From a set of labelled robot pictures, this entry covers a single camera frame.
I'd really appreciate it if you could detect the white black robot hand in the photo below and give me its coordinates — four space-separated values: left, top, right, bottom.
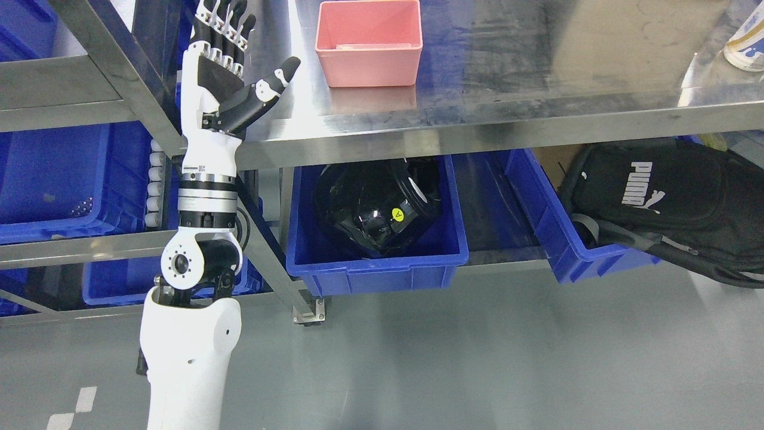
180 1 302 176

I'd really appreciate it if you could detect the pink plastic storage box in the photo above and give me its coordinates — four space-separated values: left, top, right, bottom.
315 1 424 88

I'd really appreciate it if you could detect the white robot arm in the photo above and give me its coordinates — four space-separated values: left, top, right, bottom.
136 1 301 429

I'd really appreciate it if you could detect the steel shelf rack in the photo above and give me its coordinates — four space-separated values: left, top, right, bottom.
0 54 281 326

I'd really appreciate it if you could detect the blue bin on left shelf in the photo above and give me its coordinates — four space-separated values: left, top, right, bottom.
1 122 151 244

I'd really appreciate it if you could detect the lower blue shelf bin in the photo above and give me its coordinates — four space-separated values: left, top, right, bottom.
82 256 264 306

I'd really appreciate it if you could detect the white roller strip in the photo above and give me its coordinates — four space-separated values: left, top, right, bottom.
144 139 165 229

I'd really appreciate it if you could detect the glossy black helmet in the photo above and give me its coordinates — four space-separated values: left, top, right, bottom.
312 157 443 259

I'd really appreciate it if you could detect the blue bin with helmet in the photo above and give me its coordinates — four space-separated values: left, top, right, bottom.
286 155 469 297

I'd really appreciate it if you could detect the blue bin under backpack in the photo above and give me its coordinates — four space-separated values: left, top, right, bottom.
497 144 661 284

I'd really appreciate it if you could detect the black Puma backpack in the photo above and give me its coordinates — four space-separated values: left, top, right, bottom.
559 138 763 289

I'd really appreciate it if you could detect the white cup with pattern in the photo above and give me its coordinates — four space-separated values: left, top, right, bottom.
722 4 763 72

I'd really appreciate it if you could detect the stainless steel table frame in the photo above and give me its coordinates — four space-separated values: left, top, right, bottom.
48 0 764 327

